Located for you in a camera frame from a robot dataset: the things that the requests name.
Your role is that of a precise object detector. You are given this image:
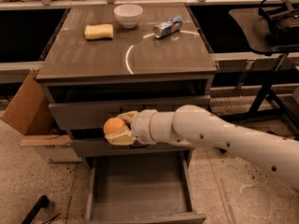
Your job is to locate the black tool on floor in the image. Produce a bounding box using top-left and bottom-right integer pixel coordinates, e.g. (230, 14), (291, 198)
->
(21, 195), (50, 224)

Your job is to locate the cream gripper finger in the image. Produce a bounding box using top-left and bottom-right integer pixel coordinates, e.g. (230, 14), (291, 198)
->
(105, 126), (136, 146)
(118, 111), (138, 124)

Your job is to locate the brown cardboard box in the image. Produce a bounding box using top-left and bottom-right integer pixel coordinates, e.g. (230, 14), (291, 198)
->
(2, 70), (81, 162)

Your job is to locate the top grey drawer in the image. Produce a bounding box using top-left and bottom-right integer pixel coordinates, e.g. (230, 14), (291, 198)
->
(49, 95), (210, 130)

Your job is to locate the yellow sponge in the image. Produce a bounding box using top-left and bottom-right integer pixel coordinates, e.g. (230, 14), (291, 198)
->
(84, 24), (113, 40)

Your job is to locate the bottom grey open drawer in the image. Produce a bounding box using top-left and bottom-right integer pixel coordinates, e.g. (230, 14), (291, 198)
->
(86, 151), (206, 224)

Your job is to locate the white ceramic bowl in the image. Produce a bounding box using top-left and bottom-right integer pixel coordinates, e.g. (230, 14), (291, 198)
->
(113, 4), (143, 28)

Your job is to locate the black bag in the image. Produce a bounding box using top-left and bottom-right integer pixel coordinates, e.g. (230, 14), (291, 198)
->
(258, 0), (299, 47)

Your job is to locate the middle grey drawer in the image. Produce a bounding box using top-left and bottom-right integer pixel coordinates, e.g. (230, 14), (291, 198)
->
(71, 134), (192, 158)

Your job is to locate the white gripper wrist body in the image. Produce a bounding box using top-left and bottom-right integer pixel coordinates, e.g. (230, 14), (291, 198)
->
(131, 109), (157, 145)

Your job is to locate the grey drawer cabinet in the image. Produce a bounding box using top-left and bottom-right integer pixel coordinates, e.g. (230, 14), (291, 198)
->
(36, 3), (218, 224)

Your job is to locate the orange fruit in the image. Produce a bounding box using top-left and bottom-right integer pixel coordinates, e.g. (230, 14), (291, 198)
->
(103, 118), (126, 134)

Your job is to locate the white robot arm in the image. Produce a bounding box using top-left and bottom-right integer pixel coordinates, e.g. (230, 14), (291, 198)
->
(104, 105), (299, 189)

